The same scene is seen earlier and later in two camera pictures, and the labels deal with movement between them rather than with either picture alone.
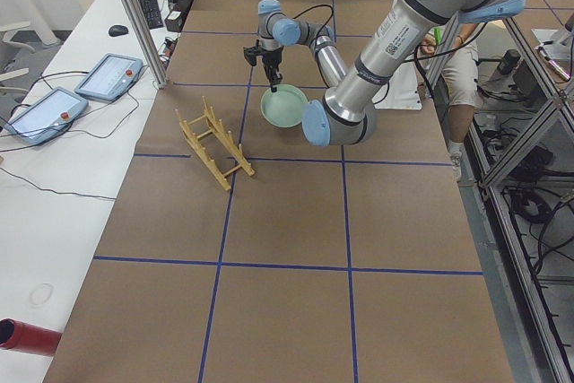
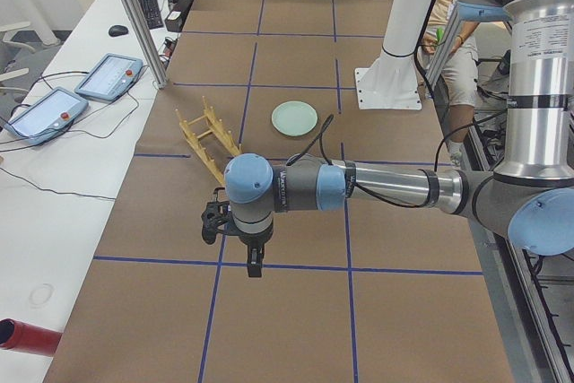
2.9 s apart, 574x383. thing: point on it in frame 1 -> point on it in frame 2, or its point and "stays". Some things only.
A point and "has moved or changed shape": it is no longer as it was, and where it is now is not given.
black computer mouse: [117, 30] stays
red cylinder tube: [24, 337] stays
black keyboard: [150, 5] stays
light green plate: [284, 107] has moved or changed shape
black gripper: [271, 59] -> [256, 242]
